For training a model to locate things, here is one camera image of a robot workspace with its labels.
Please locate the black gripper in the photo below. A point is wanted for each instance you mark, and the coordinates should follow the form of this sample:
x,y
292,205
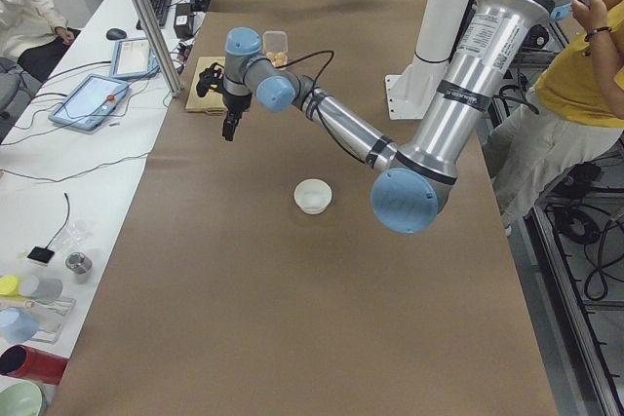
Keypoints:
x,y
237,102

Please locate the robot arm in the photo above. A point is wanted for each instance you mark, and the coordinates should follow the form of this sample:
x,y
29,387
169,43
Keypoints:
x,y
463,51

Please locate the clear plastic egg box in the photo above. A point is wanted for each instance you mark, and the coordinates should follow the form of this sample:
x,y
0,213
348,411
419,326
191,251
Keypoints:
x,y
275,41

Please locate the wooden cutting board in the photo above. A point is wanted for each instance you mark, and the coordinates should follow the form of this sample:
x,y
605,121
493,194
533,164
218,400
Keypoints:
x,y
202,99

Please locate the white bowl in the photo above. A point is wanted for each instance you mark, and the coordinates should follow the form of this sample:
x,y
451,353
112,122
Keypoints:
x,y
312,196

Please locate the teach pendant far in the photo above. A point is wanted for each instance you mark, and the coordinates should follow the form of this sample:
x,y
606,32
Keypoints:
x,y
133,59

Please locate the teach pendant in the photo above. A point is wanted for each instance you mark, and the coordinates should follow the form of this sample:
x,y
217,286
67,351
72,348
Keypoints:
x,y
133,59
90,103

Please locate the teach pendant near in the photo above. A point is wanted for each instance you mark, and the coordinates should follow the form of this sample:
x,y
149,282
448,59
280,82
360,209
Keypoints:
x,y
90,103

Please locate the black keyboard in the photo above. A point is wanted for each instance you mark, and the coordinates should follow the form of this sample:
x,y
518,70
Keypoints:
x,y
157,4

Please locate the black computer mouse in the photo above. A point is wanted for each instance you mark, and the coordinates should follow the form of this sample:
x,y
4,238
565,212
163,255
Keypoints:
x,y
114,34

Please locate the small metal cylinder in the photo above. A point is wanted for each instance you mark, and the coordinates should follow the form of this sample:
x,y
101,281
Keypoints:
x,y
80,266

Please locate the person in white shirt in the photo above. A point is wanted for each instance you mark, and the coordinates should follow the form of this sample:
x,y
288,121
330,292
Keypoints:
x,y
35,36

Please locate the small black device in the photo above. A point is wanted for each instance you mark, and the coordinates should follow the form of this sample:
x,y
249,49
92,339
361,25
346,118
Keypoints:
x,y
41,255

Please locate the grey cup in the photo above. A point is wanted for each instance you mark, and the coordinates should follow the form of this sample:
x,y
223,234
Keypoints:
x,y
43,290

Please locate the yellow cup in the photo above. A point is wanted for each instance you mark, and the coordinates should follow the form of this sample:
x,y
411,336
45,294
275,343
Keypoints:
x,y
10,286

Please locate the light blue cup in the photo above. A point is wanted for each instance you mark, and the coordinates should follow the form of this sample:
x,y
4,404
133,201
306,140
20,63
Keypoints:
x,y
17,326

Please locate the person in yellow shirt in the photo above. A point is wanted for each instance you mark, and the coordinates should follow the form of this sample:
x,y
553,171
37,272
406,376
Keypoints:
x,y
573,114

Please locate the green bowl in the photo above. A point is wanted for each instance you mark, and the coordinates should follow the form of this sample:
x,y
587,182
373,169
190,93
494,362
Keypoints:
x,y
23,399

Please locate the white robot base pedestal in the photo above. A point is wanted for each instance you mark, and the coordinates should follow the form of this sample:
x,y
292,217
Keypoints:
x,y
410,93

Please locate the aluminium frame post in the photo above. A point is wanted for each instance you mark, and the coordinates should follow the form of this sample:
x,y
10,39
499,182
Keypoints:
x,y
157,42

